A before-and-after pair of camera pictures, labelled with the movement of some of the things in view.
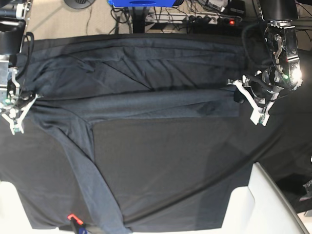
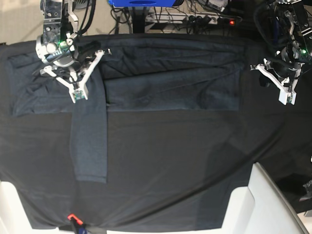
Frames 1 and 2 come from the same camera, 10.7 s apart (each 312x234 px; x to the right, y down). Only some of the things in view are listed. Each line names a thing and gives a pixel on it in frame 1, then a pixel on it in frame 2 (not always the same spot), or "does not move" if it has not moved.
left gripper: x=17 y=99 → x=61 y=51
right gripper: x=262 y=91 → x=287 y=66
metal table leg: x=138 y=19 does not move
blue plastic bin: x=142 y=3 does not move
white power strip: x=192 y=18 does not move
